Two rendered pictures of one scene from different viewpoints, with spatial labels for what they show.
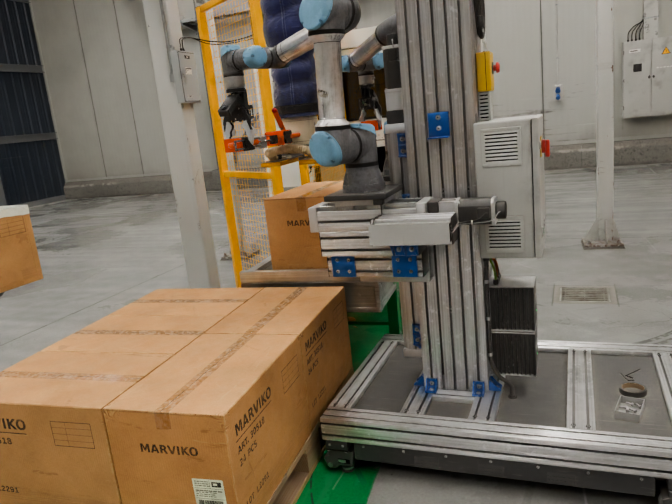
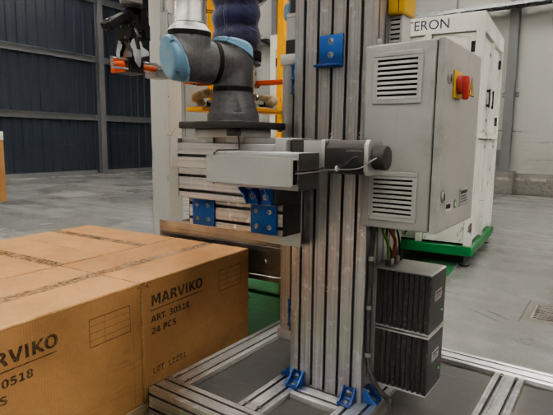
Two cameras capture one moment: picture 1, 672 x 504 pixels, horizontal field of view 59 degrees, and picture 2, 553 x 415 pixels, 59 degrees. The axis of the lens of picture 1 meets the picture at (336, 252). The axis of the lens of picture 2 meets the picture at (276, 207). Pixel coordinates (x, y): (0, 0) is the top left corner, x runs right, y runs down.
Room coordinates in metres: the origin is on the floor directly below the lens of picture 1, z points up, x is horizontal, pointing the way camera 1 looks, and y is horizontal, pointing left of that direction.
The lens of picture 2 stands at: (0.71, -0.56, 0.99)
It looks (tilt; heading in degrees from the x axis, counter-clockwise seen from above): 8 degrees down; 13
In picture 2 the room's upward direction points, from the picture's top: 1 degrees clockwise
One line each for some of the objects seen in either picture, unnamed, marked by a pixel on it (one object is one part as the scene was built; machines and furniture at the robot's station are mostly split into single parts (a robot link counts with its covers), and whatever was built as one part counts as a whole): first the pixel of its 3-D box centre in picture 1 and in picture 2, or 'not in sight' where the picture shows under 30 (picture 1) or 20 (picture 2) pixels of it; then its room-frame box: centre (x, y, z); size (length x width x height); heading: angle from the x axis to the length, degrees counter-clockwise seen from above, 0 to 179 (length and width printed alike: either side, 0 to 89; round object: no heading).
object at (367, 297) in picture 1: (309, 296); (219, 255); (2.74, 0.15, 0.48); 0.70 x 0.03 x 0.15; 72
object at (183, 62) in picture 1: (186, 77); (175, 39); (3.74, 0.78, 1.62); 0.20 x 0.05 x 0.30; 162
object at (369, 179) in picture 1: (362, 175); (233, 104); (2.10, -0.12, 1.09); 0.15 x 0.15 x 0.10
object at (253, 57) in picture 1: (253, 58); not in sight; (2.25, 0.22, 1.54); 0.11 x 0.11 x 0.08; 48
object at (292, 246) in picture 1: (327, 226); not in sight; (3.07, 0.03, 0.75); 0.60 x 0.40 x 0.40; 160
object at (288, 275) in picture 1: (307, 275); (219, 232); (2.74, 0.15, 0.58); 0.70 x 0.03 x 0.06; 72
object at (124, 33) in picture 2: (238, 105); (133, 24); (2.32, 0.31, 1.38); 0.09 x 0.08 x 0.12; 158
